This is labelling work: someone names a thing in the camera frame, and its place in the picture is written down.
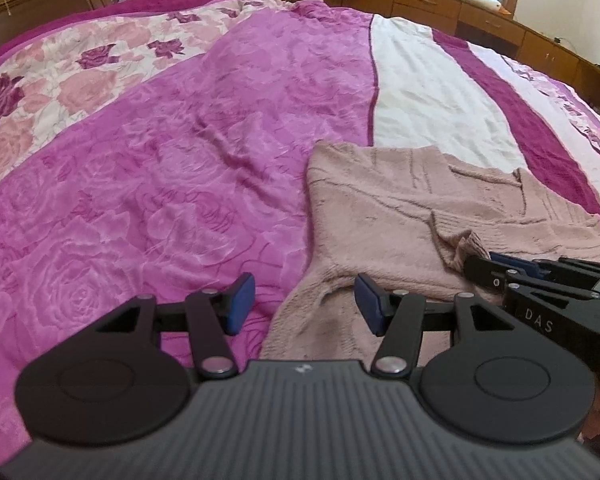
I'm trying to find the pink knit cardigan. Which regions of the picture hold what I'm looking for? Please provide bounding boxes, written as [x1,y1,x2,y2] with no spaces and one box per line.
[259,141,600,363]

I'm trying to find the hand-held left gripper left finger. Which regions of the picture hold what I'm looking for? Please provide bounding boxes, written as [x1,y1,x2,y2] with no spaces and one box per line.
[92,272,257,380]

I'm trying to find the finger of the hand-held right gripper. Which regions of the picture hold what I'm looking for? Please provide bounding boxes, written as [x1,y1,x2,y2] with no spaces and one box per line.
[490,252,600,290]
[464,255,598,302]

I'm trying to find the pink floral plush blanket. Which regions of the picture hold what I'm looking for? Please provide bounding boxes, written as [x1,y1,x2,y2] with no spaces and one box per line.
[0,0,381,466]

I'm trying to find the long wooden cabinet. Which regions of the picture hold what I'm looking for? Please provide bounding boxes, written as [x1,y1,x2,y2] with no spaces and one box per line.
[242,0,600,111]

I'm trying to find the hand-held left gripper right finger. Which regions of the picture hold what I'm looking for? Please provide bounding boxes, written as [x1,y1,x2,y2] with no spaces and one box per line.
[353,272,521,378]

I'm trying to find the magenta white striped bedspread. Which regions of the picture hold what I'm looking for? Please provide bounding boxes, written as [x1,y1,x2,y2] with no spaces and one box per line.
[367,12,600,251]

